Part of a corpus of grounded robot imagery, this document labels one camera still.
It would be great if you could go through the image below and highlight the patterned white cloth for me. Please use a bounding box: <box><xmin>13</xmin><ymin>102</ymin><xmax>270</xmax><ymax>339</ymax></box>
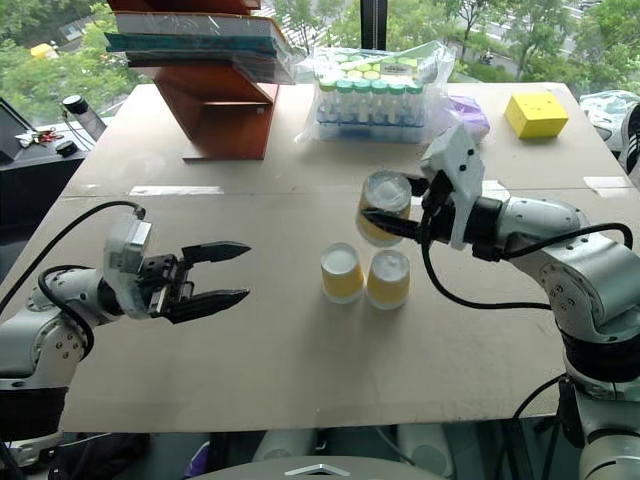
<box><xmin>578</xmin><ymin>89</ymin><xmax>640</xmax><ymax>150</ymax></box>

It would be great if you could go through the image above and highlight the plastic-wrapped white book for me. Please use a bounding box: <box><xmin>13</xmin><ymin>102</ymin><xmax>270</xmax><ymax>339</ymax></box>
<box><xmin>114</xmin><ymin>12</ymin><xmax>290</xmax><ymax>44</ymax></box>

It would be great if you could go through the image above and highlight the white and black sneaker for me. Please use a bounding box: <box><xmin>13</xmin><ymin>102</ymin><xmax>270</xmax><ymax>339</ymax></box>
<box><xmin>616</xmin><ymin>101</ymin><xmax>640</xmax><ymax>190</ymax></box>

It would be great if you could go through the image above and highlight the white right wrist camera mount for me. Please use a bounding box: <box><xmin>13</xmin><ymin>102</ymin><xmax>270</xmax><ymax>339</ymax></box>
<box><xmin>421</xmin><ymin>123</ymin><xmax>488</xmax><ymax>250</ymax></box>

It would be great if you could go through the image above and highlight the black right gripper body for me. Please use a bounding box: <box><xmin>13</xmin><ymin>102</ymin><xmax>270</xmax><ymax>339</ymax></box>
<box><xmin>418</xmin><ymin>169</ymin><xmax>459</xmax><ymax>246</ymax></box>

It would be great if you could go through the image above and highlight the black window post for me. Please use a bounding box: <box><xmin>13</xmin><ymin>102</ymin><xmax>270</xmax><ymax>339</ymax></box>
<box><xmin>360</xmin><ymin>0</ymin><xmax>388</xmax><ymax>52</ymax></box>

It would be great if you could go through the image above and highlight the teal cover book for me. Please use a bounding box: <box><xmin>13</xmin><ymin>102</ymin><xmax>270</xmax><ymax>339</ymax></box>
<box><xmin>103</xmin><ymin>31</ymin><xmax>295</xmax><ymax>59</ymax></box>

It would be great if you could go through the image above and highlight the clear plastic bag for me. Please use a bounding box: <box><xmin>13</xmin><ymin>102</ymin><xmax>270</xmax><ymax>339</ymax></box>
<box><xmin>294</xmin><ymin>39</ymin><xmax>457</xmax><ymax>147</ymax></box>

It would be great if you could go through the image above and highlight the yellow box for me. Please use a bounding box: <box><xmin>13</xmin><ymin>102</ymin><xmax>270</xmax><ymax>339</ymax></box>
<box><xmin>503</xmin><ymin>90</ymin><xmax>571</xmax><ymax>140</ymax></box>

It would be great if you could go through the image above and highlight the purple plastic bag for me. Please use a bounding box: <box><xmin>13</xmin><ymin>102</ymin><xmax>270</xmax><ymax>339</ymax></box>
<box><xmin>446</xmin><ymin>94</ymin><xmax>492</xmax><ymax>147</ymax></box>

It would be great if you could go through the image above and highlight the thin black cable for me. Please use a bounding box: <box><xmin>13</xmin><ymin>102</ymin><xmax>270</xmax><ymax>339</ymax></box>
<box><xmin>509</xmin><ymin>374</ymin><xmax>571</xmax><ymax>419</ymax></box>

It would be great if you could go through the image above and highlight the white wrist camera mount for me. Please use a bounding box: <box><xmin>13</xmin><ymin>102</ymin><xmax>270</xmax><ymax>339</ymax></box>
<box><xmin>103</xmin><ymin>207</ymin><xmax>153</xmax><ymax>320</ymax></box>
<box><xmin>421</xmin><ymin>123</ymin><xmax>488</xmax><ymax>250</ymax></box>

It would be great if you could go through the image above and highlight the orange wooden book stand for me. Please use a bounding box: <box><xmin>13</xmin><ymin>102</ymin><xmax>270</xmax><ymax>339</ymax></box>
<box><xmin>107</xmin><ymin>0</ymin><xmax>282</xmax><ymax>163</ymax></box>

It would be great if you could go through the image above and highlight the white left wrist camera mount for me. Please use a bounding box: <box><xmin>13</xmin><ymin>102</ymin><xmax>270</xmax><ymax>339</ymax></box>
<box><xmin>103</xmin><ymin>207</ymin><xmax>153</xmax><ymax>320</ymax></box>

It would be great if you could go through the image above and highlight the bunch of keys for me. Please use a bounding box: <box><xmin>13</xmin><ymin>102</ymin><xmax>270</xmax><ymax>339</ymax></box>
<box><xmin>18</xmin><ymin>128</ymin><xmax>57</xmax><ymax>147</ymax></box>

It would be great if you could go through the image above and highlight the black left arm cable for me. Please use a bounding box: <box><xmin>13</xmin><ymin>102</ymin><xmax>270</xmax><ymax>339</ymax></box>
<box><xmin>0</xmin><ymin>200</ymin><xmax>147</xmax><ymax>314</ymax></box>

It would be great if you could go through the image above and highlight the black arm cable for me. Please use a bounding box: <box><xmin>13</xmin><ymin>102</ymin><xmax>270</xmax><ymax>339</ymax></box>
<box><xmin>419</xmin><ymin>199</ymin><xmax>636</xmax><ymax>309</ymax></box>
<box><xmin>0</xmin><ymin>200</ymin><xmax>147</xmax><ymax>314</ymax></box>

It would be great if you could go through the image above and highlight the black side table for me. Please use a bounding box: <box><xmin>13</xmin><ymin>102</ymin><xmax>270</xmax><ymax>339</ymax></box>
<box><xmin>0</xmin><ymin>122</ymin><xmax>99</xmax><ymax>289</ymax></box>

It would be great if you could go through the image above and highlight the rack of capped tubes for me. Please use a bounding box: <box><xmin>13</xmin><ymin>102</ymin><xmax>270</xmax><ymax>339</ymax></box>
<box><xmin>313</xmin><ymin>49</ymin><xmax>427</xmax><ymax>144</ymax></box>

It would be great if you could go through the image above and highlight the black capped bottle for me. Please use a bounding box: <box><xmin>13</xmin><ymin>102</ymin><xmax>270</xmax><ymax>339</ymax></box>
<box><xmin>60</xmin><ymin>94</ymin><xmax>108</xmax><ymax>149</ymax></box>

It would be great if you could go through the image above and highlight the white rounded shape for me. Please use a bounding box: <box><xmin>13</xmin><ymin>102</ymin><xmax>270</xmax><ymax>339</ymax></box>
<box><xmin>251</xmin><ymin>426</ymin><xmax>322</xmax><ymax>465</ymax></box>
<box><xmin>396</xmin><ymin>423</ymin><xmax>457</xmax><ymax>477</ymax></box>

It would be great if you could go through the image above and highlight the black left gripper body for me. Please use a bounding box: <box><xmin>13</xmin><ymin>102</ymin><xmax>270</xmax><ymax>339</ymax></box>
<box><xmin>139</xmin><ymin>253</ymin><xmax>196</xmax><ymax>319</ymax></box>

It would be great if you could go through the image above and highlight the yellow paper cup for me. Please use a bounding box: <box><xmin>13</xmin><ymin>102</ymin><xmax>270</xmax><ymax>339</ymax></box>
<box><xmin>365</xmin><ymin>249</ymin><xmax>413</xmax><ymax>312</ymax></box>
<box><xmin>353</xmin><ymin>169</ymin><xmax>413</xmax><ymax>248</ymax></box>
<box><xmin>319</xmin><ymin>242</ymin><xmax>365</xmax><ymax>305</ymax></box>

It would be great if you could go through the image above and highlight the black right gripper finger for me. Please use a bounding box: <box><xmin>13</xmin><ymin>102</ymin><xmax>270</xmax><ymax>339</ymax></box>
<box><xmin>360</xmin><ymin>207</ymin><xmax>426</xmax><ymax>245</ymax></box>
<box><xmin>402</xmin><ymin>173</ymin><xmax>435</xmax><ymax>198</ymax></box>

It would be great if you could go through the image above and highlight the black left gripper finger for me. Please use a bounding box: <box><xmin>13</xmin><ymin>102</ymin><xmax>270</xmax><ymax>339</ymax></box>
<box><xmin>163</xmin><ymin>287</ymin><xmax>251</xmax><ymax>326</ymax></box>
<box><xmin>180</xmin><ymin>240</ymin><xmax>253</xmax><ymax>274</ymax></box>

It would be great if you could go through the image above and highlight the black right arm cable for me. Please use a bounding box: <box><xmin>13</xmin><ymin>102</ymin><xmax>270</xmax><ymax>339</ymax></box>
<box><xmin>419</xmin><ymin>199</ymin><xmax>636</xmax><ymax>309</ymax></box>

